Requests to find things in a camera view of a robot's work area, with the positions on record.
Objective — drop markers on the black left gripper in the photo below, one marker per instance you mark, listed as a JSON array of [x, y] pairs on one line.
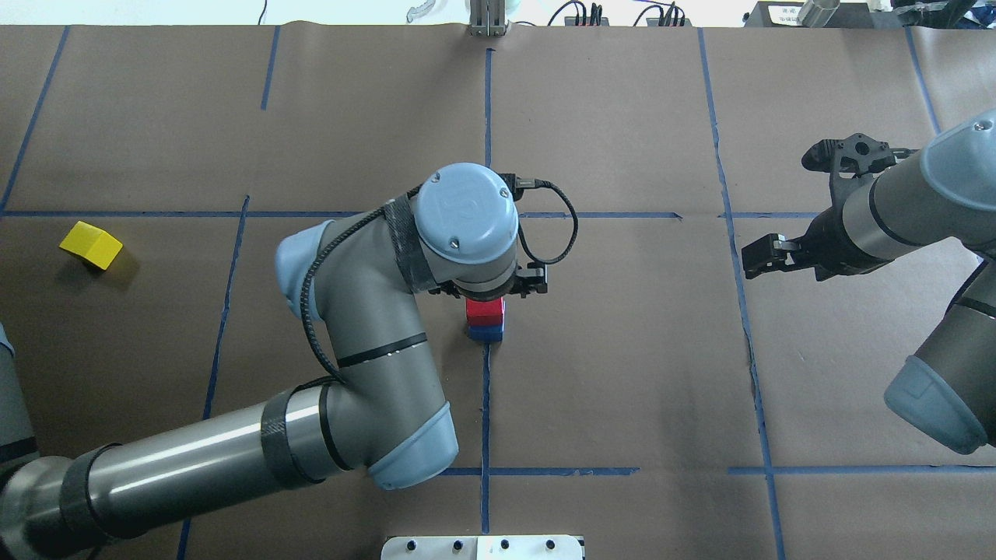
[[534, 281]]

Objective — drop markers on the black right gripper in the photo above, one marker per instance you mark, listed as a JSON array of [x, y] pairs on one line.
[[834, 241]]

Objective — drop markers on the red wooden cube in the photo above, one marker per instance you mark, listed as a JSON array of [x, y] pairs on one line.
[[485, 313]]

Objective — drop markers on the blue wooden cube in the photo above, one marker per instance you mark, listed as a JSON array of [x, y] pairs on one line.
[[486, 333]]

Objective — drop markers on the yellow wooden cube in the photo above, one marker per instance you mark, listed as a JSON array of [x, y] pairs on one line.
[[92, 245]]

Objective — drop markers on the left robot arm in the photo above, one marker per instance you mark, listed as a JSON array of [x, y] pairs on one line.
[[375, 402]]

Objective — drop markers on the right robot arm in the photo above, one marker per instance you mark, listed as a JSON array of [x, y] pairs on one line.
[[930, 208]]

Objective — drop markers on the black box under cup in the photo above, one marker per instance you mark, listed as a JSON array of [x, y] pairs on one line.
[[850, 15]]

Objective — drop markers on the metal cup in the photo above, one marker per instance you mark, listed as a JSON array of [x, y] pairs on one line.
[[817, 13]]

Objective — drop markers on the power strip with plugs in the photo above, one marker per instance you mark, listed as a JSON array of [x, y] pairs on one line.
[[578, 14]]

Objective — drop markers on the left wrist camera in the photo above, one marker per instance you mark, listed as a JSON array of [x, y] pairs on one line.
[[517, 185]]

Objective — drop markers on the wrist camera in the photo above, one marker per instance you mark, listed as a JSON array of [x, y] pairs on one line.
[[851, 163], [517, 185]]

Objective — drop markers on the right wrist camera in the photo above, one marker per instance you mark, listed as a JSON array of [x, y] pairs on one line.
[[851, 163]]

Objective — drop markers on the aluminium frame post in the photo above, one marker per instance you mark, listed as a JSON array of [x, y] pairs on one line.
[[487, 18]]

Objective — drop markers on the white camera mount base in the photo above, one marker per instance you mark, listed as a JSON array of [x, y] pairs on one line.
[[521, 546]]

